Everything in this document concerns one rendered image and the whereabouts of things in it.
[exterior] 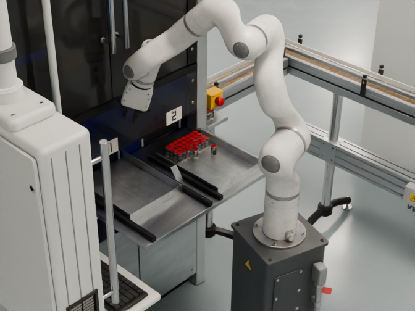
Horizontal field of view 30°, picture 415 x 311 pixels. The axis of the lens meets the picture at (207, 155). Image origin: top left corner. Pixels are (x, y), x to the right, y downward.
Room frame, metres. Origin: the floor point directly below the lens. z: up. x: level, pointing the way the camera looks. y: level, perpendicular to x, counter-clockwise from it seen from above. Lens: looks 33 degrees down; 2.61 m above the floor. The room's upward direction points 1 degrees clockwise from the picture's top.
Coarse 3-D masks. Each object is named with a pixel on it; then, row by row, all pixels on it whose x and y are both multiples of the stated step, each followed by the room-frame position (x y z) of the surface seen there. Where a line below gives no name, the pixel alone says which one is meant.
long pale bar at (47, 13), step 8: (48, 0) 2.23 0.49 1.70; (48, 8) 2.22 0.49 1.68; (48, 16) 2.22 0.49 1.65; (48, 24) 2.22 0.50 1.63; (48, 32) 2.22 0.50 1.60; (48, 40) 2.22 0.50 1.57; (48, 48) 2.22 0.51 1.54; (48, 56) 2.22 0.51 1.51; (56, 64) 2.23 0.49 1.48; (56, 72) 2.23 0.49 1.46; (56, 80) 2.22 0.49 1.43; (56, 88) 2.22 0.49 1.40; (56, 96) 2.22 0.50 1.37; (56, 104) 2.22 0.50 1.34
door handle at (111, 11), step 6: (108, 0) 2.42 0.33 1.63; (108, 6) 2.42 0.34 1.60; (108, 12) 2.42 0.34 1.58; (114, 24) 2.43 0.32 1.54; (114, 30) 2.42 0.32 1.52; (114, 36) 2.42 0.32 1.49; (102, 42) 2.46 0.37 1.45; (108, 42) 2.44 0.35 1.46; (114, 42) 2.42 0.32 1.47; (114, 48) 2.42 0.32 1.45
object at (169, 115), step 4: (176, 108) 2.71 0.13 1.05; (180, 108) 2.73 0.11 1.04; (168, 112) 2.68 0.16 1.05; (176, 112) 2.71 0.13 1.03; (180, 112) 2.73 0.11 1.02; (168, 116) 2.68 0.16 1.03; (176, 116) 2.71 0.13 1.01; (180, 116) 2.73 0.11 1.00; (168, 120) 2.68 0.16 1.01; (176, 120) 2.71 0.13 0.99; (168, 124) 2.68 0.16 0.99
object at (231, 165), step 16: (224, 144) 2.68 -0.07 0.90; (192, 160) 2.58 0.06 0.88; (208, 160) 2.59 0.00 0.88; (224, 160) 2.59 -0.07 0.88; (240, 160) 2.59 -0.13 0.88; (256, 160) 2.56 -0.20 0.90; (192, 176) 2.45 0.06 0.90; (208, 176) 2.47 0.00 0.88; (224, 176) 2.47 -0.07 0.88; (240, 176) 2.45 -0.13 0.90
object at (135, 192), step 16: (128, 160) 2.58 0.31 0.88; (96, 176) 2.46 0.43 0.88; (112, 176) 2.46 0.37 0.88; (128, 176) 2.47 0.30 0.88; (144, 176) 2.47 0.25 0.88; (160, 176) 2.45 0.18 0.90; (96, 192) 2.32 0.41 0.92; (112, 192) 2.36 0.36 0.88; (128, 192) 2.36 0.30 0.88; (144, 192) 2.37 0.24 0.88; (160, 192) 2.37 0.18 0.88; (176, 192) 2.35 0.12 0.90; (128, 208) 2.26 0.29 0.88; (144, 208) 2.23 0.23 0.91
